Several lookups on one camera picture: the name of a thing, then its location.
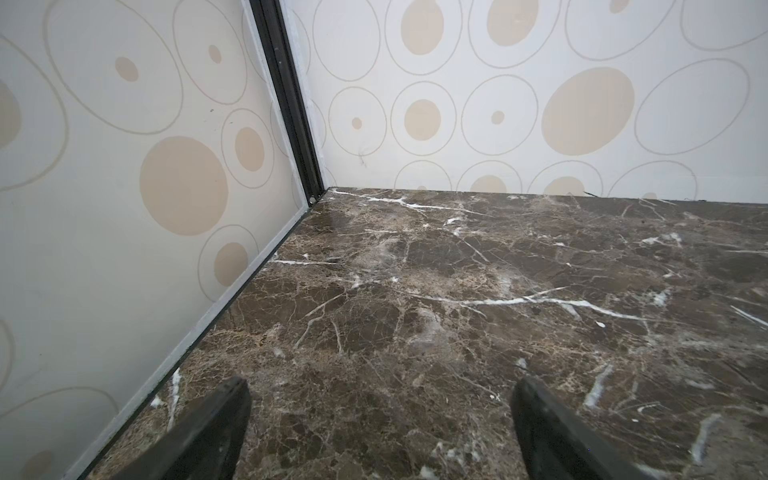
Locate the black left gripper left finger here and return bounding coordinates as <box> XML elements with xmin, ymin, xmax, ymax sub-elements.
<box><xmin>114</xmin><ymin>376</ymin><xmax>252</xmax><ymax>480</ymax></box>

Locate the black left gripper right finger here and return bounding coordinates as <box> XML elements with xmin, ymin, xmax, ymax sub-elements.
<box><xmin>511</xmin><ymin>377</ymin><xmax>649</xmax><ymax>480</ymax></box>

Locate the black corner frame post left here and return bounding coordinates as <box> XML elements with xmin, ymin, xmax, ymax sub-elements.
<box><xmin>249</xmin><ymin>0</ymin><xmax>327</xmax><ymax>207</ymax></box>

